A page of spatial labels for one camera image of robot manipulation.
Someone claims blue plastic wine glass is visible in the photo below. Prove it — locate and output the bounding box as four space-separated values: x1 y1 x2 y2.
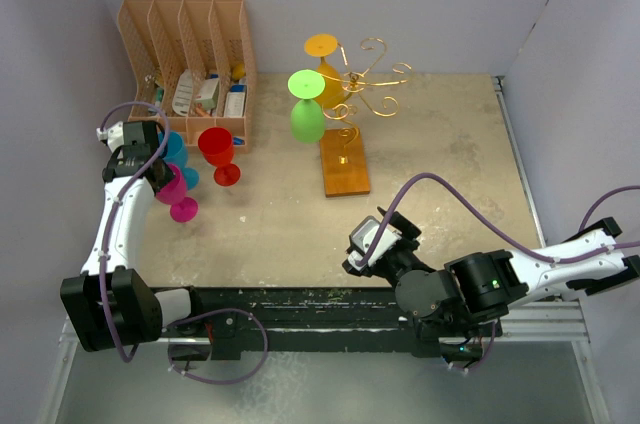
161 131 199 191

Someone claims pink plastic wine glass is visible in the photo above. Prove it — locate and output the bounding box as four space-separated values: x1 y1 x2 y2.
155 164 199 223

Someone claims red plastic wine glass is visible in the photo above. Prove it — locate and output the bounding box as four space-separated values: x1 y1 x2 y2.
198 127 241 187

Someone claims green plastic wine glass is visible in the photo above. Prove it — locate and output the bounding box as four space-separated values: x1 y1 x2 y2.
288 69 325 143

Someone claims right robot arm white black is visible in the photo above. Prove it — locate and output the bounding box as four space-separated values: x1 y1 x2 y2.
342 213 639 342

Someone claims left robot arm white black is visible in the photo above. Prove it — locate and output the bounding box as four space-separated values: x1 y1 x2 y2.
60 121 206 352

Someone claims wooden rack base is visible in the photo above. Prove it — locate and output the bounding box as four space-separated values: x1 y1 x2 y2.
319 129 371 198

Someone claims orange plastic wine glass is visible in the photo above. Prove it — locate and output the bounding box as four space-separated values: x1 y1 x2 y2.
304 34 344 110

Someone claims white blister pack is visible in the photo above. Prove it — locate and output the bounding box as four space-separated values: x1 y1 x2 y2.
171 69 193 117

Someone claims white medicine box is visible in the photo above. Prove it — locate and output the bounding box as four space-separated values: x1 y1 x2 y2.
194 77 219 113

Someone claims white blue box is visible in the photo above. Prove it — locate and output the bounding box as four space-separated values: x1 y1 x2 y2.
223 84 247 118

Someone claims peach plastic file organizer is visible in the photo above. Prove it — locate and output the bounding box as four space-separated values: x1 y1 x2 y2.
117 0 258 154

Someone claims yellow object in organizer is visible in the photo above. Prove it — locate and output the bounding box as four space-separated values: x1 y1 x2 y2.
231 62 246 81

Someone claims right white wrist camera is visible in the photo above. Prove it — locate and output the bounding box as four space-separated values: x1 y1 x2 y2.
346 216 401 272

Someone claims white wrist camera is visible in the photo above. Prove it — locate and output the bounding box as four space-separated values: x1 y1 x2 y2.
96 121 124 151
346 216 401 272

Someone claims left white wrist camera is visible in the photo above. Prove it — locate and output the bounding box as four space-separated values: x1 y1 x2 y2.
96 121 124 151

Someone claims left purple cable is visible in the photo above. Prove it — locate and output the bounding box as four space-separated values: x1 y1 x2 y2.
97 101 171 364

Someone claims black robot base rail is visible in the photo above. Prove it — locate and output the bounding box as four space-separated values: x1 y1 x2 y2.
124 286 506 363

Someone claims aluminium frame rail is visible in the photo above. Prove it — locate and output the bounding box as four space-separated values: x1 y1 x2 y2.
492 77 611 423

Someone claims gold wire glass rack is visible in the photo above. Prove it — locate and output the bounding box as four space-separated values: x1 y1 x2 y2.
319 37 413 148

